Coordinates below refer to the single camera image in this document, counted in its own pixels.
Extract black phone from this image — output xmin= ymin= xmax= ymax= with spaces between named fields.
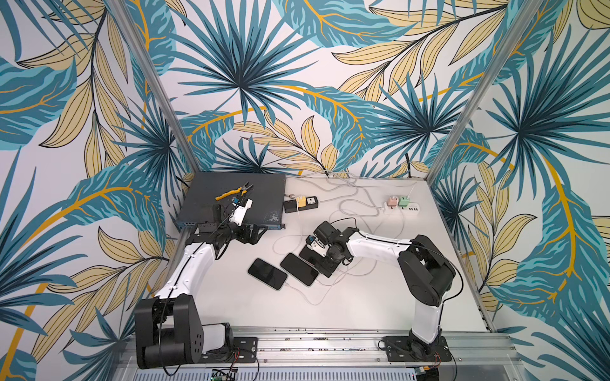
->
xmin=247 ymin=258 xmax=288 ymax=291
xmin=281 ymin=253 xmax=319 ymax=287

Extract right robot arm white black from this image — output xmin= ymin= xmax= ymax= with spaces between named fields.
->
xmin=305 ymin=221 xmax=457 ymax=352

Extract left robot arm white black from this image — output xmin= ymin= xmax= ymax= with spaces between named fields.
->
xmin=134 ymin=222 xmax=268 ymax=376

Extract black power socket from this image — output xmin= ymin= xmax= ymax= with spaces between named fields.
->
xmin=283 ymin=196 xmax=319 ymax=214

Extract yellow black pliers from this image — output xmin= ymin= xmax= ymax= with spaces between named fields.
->
xmin=214 ymin=182 xmax=254 ymax=202

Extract yellow charger plug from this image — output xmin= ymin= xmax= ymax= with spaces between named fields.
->
xmin=295 ymin=196 xmax=308 ymax=209

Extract green charger plug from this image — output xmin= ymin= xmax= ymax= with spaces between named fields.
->
xmin=398 ymin=196 xmax=411 ymax=208

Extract white power strip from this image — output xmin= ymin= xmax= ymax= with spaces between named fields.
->
xmin=383 ymin=203 xmax=421 ymax=217

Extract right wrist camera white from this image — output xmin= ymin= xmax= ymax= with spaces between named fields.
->
xmin=306 ymin=234 xmax=326 ymax=251

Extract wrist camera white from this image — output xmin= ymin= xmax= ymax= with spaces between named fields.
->
xmin=229 ymin=198 xmax=253 ymax=226
xmin=306 ymin=234 xmax=326 ymax=251

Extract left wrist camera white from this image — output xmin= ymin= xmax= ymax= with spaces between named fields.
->
xmin=229 ymin=198 xmax=253 ymax=226

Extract grey power strip cord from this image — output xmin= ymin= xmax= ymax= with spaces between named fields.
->
xmin=285 ymin=175 xmax=389 ymax=220

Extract dark grey network switch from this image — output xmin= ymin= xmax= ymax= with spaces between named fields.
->
xmin=176 ymin=172 xmax=286 ymax=230

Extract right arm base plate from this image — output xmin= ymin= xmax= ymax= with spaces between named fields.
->
xmin=379 ymin=335 xmax=452 ymax=364

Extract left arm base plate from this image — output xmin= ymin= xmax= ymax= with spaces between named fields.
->
xmin=193 ymin=337 xmax=258 ymax=364

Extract aluminium front rail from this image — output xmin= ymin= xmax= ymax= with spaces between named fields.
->
xmin=111 ymin=325 xmax=527 ymax=381

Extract right aluminium corner post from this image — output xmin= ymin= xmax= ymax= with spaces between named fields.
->
xmin=425 ymin=0 xmax=543 ymax=185

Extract aluminium corner post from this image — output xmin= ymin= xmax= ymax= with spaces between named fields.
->
xmin=425 ymin=0 xmax=543 ymax=185
xmin=106 ymin=0 xmax=200 ymax=173

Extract left aluminium corner post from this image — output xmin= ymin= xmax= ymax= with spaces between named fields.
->
xmin=106 ymin=0 xmax=200 ymax=173

